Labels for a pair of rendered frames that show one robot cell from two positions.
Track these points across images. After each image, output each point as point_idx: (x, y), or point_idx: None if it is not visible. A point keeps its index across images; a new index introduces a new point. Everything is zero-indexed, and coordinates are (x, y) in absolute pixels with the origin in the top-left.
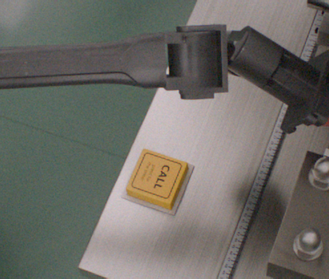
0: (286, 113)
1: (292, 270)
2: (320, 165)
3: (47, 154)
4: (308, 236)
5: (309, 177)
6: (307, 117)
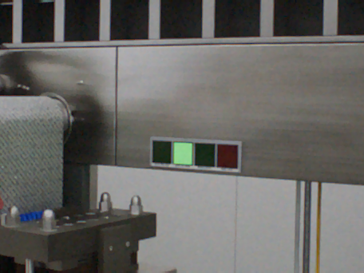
0: None
1: (57, 232)
2: (12, 207)
3: None
4: (48, 210)
5: (9, 226)
6: None
